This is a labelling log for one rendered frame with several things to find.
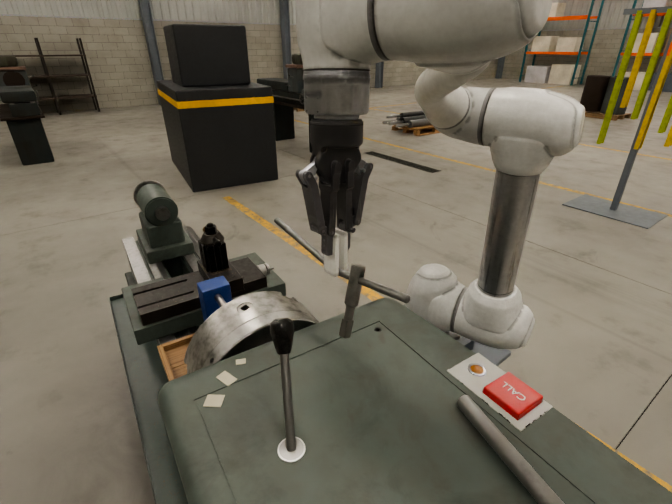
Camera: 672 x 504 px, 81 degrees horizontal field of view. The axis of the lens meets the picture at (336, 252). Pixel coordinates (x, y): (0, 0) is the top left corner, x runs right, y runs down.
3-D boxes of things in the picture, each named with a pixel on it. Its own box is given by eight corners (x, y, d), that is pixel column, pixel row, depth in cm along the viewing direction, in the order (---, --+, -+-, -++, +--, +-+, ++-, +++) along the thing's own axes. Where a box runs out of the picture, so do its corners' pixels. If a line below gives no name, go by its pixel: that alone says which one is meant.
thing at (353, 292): (354, 338, 61) (368, 267, 60) (344, 340, 60) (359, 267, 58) (344, 333, 63) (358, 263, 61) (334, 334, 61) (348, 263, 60)
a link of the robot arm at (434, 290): (415, 303, 148) (421, 251, 138) (462, 320, 139) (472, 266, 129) (395, 325, 136) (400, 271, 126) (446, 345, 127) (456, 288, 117)
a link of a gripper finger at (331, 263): (340, 234, 60) (336, 235, 59) (338, 276, 62) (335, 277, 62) (327, 229, 62) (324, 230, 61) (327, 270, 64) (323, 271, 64)
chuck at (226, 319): (335, 385, 101) (320, 287, 85) (217, 455, 88) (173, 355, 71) (317, 364, 108) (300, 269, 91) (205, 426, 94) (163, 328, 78)
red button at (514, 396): (541, 405, 58) (544, 395, 57) (515, 424, 55) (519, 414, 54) (506, 379, 62) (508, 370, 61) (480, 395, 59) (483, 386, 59)
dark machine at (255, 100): (279, 179, 567) (268, 24, 476) (192, 193, 515) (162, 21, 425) (242, 153, 708) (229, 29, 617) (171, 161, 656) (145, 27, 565)
